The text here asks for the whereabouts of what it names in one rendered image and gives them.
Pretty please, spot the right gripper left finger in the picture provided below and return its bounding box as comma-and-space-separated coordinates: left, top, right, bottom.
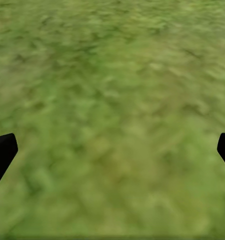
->
0, 133, 18, 180

